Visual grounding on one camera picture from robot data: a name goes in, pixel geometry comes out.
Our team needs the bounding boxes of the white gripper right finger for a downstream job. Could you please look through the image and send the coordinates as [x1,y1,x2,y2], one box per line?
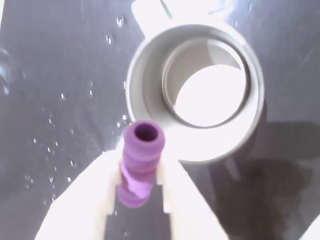
[155,148,232,240]

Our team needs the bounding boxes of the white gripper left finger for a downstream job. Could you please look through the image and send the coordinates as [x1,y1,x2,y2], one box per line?
[33,139,125,240]

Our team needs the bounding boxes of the purple pen grip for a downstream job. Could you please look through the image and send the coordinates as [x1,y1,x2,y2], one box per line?
[117,119,167,209]

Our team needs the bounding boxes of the pale green steel-rimmed mug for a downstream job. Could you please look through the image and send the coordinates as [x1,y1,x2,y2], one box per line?
[124,0,266,165]

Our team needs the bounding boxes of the black table mat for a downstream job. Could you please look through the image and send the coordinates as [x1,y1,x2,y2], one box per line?
[0,0,320,240]

